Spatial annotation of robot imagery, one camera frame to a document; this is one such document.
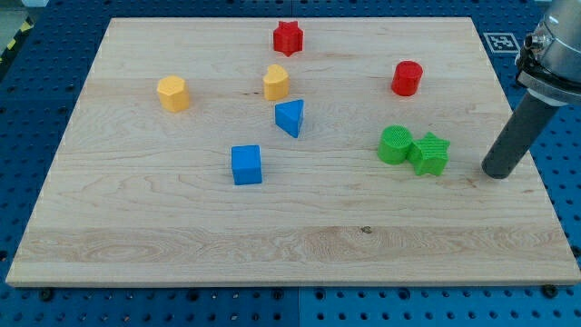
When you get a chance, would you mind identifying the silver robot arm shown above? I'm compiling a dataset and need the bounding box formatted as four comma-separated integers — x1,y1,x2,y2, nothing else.
516,0,580,105

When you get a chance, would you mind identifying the red star block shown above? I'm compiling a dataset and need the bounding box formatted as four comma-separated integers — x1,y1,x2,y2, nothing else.
273,21,304,56

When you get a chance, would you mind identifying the green star block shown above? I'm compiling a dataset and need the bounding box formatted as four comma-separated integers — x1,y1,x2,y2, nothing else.
407,132,450,176

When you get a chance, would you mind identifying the light wooden board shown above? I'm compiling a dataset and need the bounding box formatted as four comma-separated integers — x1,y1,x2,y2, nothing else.
6,17,580,287

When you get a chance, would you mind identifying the blue cube block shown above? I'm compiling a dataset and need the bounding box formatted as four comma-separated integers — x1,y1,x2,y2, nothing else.
231,144,262,185

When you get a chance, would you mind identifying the blue triangle block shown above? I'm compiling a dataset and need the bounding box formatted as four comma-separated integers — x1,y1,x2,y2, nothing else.
274,99,304,138

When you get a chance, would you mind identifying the yellow heart block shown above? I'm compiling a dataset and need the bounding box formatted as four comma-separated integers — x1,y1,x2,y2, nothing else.
262,64,290,101

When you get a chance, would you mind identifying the green cylinder block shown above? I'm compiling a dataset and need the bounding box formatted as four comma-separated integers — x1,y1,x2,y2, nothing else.
378,124,413,164

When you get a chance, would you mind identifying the yellow hexagon block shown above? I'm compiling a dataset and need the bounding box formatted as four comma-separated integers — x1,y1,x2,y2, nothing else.
157,75,190,113

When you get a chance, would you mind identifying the red cylinder block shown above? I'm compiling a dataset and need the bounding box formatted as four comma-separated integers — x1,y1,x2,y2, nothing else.
391,61,423,96

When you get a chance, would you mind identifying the white fiducial marker tag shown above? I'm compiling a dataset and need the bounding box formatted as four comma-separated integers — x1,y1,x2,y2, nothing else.
484,32,520,54

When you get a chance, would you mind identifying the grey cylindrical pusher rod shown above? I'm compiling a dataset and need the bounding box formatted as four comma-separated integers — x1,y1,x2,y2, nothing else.
481,90,566,179

